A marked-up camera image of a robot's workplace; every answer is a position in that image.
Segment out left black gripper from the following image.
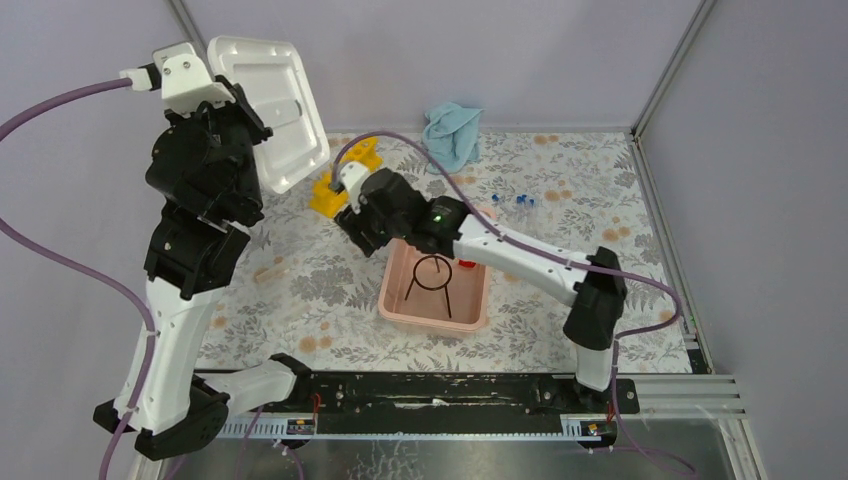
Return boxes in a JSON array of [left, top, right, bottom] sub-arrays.
[[161, 73, 271, 214]]

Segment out white plastic bin lid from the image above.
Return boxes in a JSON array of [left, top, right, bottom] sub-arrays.
[[207, 36, 330, 194]]

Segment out black metal ring tripod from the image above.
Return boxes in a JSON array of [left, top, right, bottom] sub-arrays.
[[404, 254, 453, 319]]

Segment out pink plastic bin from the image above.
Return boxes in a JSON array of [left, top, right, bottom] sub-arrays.
[[377, 240, 491, 338]]

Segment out light blue cloth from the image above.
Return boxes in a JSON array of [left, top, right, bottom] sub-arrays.
[[421, 102, 484, 174]]

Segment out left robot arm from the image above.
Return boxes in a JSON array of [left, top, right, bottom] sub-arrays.
[[93, 75, 311, 460]]

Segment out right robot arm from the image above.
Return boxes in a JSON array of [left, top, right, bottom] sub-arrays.
[[331, 162, 627, 412]]

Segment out yellow test tube rack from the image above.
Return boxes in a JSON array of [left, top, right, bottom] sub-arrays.
[[309, 135, 383, 218]]

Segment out floral table mat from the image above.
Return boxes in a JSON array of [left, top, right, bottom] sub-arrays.
[[198, 131, 697, 374]]

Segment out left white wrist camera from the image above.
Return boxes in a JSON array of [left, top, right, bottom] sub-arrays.
[[119, 42, 236, 117]]

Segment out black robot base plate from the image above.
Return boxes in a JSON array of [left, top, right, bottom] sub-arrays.
[[263, 371, 640, 441]]

